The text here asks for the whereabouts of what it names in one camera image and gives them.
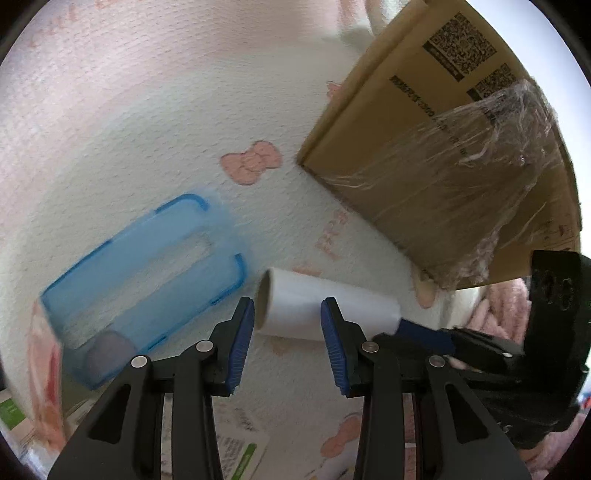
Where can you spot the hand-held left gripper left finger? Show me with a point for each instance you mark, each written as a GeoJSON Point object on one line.
{"type": "Point", "coordinates": [239, 341]}

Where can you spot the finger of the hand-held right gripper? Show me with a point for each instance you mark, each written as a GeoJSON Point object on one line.
{"type": "Point", "coordinates": [425, 334]}
{"type": "Point", "coordinates": [392, 344]}

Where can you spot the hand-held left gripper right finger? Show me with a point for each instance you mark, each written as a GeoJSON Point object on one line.
{"type": "Point", "coordinates": [334, 346]}

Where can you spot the white lint roller refill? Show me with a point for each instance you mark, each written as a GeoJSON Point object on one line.
{"type": "Point", "coordinates": [295, 300]}

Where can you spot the brown cardboard box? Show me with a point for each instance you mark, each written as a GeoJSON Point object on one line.
{"type": "Point", "coordinates": [392, 138]}

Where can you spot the pink fuzzy blanket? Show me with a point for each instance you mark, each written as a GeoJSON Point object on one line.
{"type": "Point", "coordinates": [503, 300]}

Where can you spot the blue plastic container lid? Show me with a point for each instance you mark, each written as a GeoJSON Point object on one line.
{"type": "Point", "coordinates": [138, 258]}

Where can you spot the clear pink plastic packet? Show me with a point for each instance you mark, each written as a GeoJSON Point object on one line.
{"type": "Point", "coordinates": [46, 378]}

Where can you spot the tall white green box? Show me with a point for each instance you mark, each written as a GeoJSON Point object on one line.
{"type": "Point", "coordinates": [11, 410]}

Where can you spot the cat print bed sheet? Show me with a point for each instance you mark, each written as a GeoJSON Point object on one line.
{"type": "Point", "coordinates": [138, 115]}

